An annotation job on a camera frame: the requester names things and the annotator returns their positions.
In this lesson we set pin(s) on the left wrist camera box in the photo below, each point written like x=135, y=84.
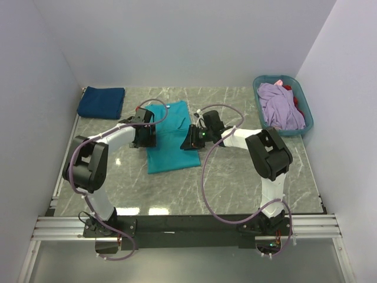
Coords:
x=142, y=115

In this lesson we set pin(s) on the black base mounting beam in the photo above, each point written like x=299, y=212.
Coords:
x=182, y=231

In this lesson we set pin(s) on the teal t-shirt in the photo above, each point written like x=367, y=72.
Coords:
x=170, y=134

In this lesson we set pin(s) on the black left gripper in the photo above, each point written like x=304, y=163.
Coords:
x=150, y=141

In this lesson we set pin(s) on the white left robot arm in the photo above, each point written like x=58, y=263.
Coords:
x=87, y=161

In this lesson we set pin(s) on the folded navy blue t-shirt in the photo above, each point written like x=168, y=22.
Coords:
x=101, y=103

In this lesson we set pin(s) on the lavender t-shirt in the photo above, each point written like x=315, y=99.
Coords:
x=279, y=108

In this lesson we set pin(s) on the red garment in basket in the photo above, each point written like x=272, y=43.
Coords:
x=295, y=100

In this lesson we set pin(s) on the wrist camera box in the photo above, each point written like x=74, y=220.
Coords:
x=142, y=115
x=212, y=120

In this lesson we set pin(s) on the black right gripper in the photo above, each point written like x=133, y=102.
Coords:
x=191, y=141

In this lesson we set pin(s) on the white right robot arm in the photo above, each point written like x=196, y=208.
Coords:
x=271, y=159

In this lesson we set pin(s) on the pink garment in basket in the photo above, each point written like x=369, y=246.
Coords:
x=279, y=82

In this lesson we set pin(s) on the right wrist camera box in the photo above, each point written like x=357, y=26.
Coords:
x=212, y=120

